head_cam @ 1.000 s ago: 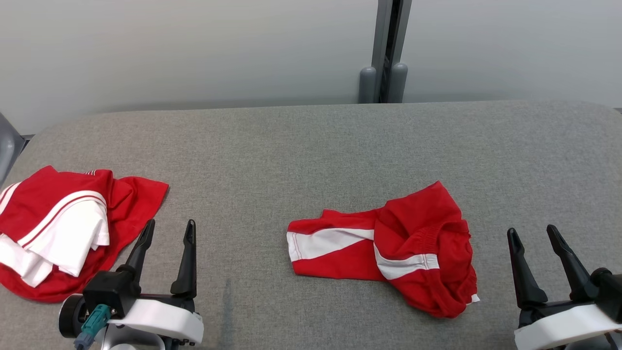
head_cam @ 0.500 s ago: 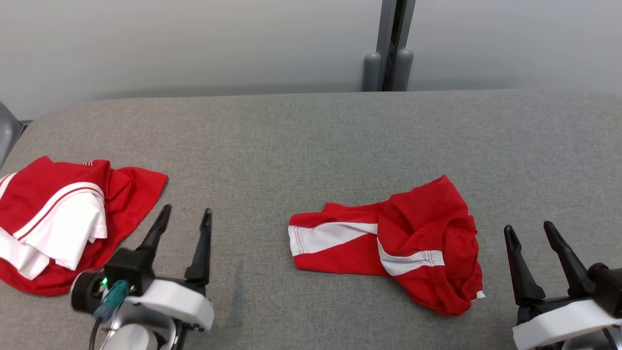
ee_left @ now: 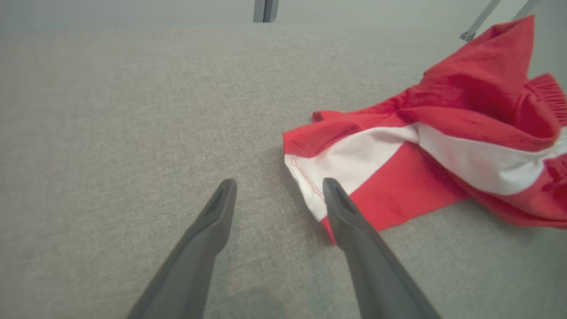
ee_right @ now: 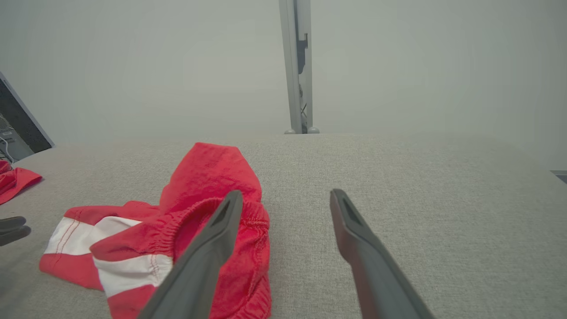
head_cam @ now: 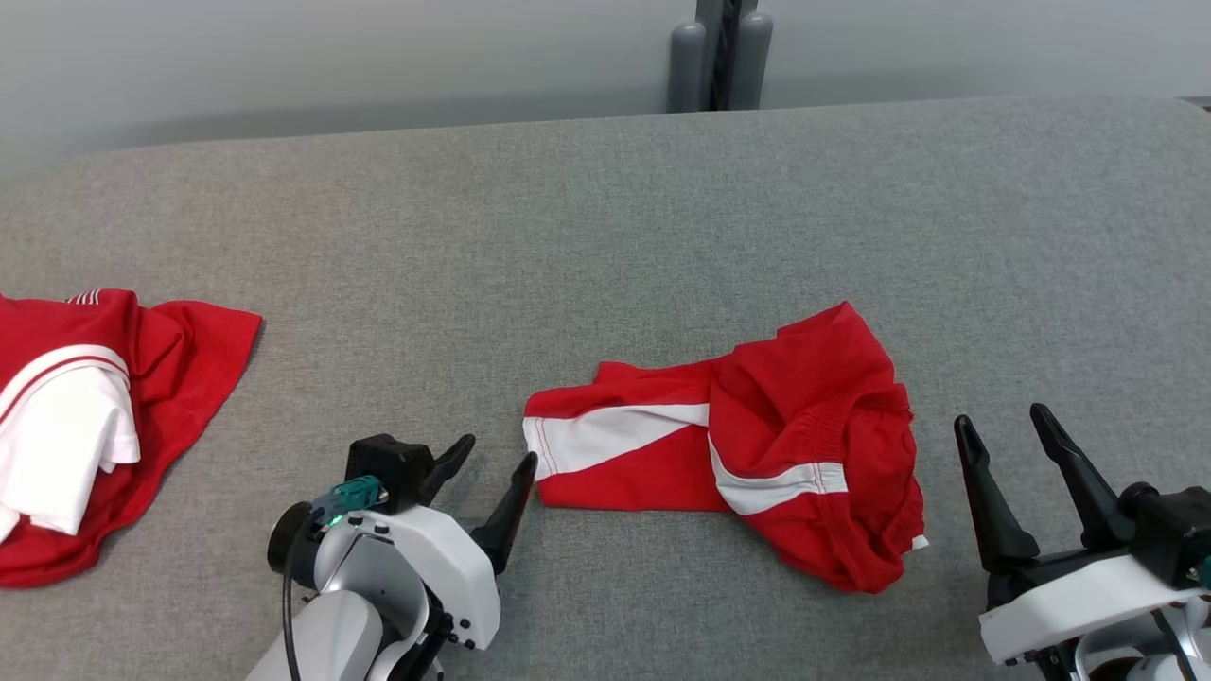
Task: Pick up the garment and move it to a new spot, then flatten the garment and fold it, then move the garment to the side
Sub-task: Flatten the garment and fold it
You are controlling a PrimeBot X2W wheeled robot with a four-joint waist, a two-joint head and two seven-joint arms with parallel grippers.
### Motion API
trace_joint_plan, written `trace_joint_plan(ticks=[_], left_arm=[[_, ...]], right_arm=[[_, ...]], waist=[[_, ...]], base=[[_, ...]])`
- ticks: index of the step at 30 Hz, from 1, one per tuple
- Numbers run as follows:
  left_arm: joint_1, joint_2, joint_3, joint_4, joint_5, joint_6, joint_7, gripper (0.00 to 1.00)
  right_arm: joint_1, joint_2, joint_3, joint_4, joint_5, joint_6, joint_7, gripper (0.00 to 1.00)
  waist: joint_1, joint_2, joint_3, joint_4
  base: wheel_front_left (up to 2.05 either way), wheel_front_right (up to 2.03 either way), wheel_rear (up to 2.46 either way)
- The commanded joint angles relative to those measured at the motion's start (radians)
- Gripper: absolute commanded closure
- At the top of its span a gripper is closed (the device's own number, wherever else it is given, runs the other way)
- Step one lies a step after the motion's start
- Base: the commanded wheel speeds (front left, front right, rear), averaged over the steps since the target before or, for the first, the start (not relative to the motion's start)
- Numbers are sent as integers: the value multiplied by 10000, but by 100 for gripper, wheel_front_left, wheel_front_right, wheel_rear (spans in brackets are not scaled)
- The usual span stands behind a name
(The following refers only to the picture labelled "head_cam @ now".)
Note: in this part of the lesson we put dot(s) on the red jersey with white sleeves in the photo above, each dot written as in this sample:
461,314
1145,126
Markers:
180,378

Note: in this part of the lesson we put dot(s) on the grey partition post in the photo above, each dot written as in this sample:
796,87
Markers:
727,47

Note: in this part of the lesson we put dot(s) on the dark grey partition bottom rail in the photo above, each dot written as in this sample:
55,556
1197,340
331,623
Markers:
1200,102

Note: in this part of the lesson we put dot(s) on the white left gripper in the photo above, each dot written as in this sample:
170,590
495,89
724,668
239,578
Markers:
445,567

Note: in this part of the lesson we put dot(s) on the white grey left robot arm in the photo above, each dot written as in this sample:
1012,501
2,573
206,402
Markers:
322,634

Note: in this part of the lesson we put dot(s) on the red shorts with white stripes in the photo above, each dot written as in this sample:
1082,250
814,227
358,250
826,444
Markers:
804,407

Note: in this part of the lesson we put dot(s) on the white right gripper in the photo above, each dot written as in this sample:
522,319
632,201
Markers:
1069,605

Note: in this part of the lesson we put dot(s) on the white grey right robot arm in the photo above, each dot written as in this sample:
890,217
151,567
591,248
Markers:
1116,653

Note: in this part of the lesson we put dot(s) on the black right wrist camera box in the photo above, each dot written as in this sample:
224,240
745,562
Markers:
1173,534

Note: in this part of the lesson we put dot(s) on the grey cylindrical post foot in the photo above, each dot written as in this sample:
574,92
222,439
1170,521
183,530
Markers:
688,71
752,61

